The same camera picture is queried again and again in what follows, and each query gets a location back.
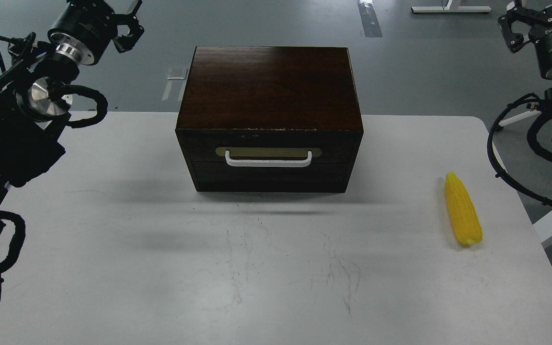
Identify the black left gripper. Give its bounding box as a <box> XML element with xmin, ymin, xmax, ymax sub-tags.
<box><xmin>47</xmin><ymin>0</ymin><xmax>145</xmax><ymax>66</ymax></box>

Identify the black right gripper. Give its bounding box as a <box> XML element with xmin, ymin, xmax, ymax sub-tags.
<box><xmin>498</xmin><ymin>0</ymin><xmax>552</xmax><ymax>80</ymax></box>

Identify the wooden drawer with white handle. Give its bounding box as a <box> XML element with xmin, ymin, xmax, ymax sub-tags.
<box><xmin>189</xmin><ymin>159</ymin><xmax>353</xmax><ymax>194</ymax></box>

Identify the yellow corn cob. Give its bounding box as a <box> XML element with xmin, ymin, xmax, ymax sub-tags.
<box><xmin>443</xmin><ymin>171</ymin><xmax>483</xmax><ymax>245</ymax></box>

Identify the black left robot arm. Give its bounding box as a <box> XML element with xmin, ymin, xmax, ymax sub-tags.
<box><xmin>0</xmin><ymin>0</ymin><xmax>145</xmax><ymax>302</ymax></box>

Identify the dark wooden drawer box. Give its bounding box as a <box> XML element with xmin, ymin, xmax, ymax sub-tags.
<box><xmin>175</xmin><ymin>46</ymin><xmax>364</xmax><ymax>178</ymax></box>

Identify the white desk leg base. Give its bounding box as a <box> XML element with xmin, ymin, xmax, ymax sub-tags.
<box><xmin>410</xmin><ymin>0</ymin><xmax>492</xmax><ymax>14</ymax></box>

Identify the white floor tape marker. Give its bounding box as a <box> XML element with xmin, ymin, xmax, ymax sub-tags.
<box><xmin>161</xmin><ymin>68</ymin><xmax>189</xmax><ymax>101</ymax></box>

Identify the white office chair base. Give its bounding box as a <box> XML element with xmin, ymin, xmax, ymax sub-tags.
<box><xmin>496</xmin><ymin>103</ymin><xmax>541</xmax><ymax>131</ymax></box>

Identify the grey floor tape strip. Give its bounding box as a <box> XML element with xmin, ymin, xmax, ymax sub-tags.
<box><xmin>356</xmin><ymin>0</ymin><xmax>383</xmax><ymax>38</ymax></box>

